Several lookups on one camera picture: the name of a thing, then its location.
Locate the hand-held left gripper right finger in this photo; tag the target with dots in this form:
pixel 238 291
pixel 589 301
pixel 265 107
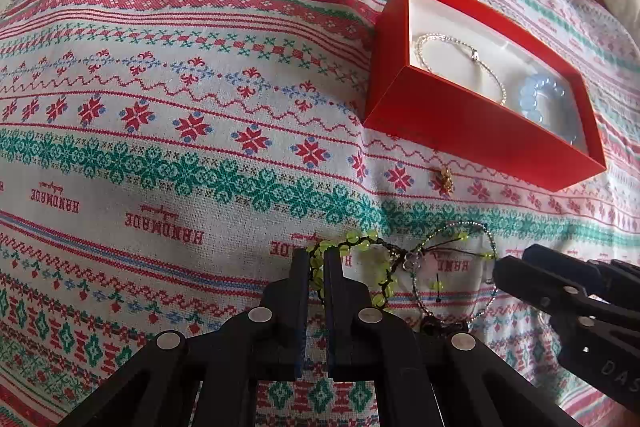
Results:
pixel 330 307

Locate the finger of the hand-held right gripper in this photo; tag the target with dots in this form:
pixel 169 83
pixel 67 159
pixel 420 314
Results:
pixel 555 263
pixel 520 279

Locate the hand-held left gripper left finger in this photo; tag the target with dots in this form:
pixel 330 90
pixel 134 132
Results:
pixel 301 307

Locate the red jewelry box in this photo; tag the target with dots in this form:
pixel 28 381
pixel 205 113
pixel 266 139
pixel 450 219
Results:
pixel 450 127

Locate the dark bead cluster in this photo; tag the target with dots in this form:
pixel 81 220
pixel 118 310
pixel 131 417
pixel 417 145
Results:
pixel 442 325

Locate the small gold charm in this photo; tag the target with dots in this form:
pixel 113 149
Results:
pixel 444 181

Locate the patterned red green blanket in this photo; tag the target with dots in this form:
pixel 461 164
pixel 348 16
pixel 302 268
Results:
pixel 200 107

